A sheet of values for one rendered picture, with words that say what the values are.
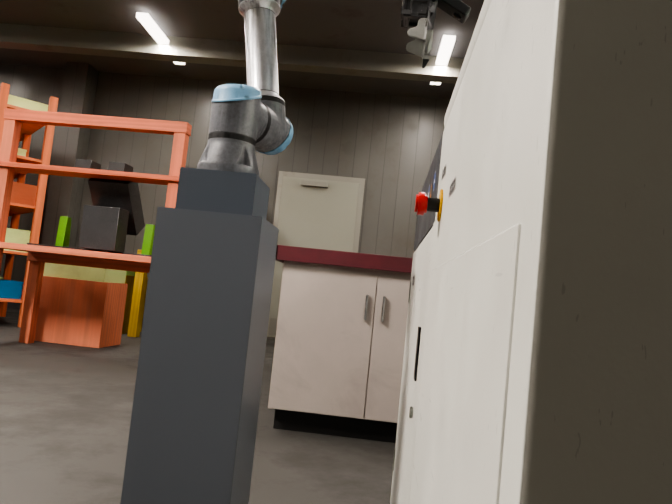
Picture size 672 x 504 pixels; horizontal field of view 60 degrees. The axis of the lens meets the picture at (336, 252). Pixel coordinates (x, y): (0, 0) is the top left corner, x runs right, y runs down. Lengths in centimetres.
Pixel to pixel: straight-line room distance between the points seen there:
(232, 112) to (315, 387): 156
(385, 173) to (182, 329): 650
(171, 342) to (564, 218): 111
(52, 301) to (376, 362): 335
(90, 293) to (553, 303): 497
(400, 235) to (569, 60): 724
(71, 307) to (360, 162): 413
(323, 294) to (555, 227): 235
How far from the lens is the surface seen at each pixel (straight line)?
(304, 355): 266
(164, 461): 139
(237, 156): 140
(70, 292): 528
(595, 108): 34
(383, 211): 759
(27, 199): 657
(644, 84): 35
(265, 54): 164
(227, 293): 130
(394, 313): 264
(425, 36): 144
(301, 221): 757
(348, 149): 776
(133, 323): 621
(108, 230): 446
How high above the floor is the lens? 65
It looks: 4 degrees up
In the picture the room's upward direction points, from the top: 6 degrees clockwise
